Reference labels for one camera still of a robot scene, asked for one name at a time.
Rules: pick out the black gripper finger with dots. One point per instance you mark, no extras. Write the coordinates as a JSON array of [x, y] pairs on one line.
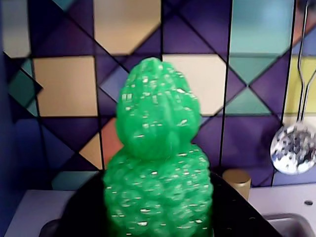
[[237, 217], [84, 217]]

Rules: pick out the green toy pineapple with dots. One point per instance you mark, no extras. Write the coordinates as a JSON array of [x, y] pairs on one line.
[[158, 153]]

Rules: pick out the gold faucet knob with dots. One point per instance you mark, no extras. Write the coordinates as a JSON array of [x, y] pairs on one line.
[[237, 181]]

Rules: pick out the silver toy sink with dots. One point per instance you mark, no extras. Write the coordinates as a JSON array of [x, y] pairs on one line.
[[288, 224]]

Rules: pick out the blue toy kitchen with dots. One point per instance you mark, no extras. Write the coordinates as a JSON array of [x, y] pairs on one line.
[[29, 209]]

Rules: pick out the metal slotted spoon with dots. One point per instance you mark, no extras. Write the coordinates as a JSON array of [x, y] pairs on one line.
[[293, 150]]

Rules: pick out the colourful geometric backsplash panel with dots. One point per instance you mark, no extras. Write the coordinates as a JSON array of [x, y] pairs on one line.
[[66, 86]]

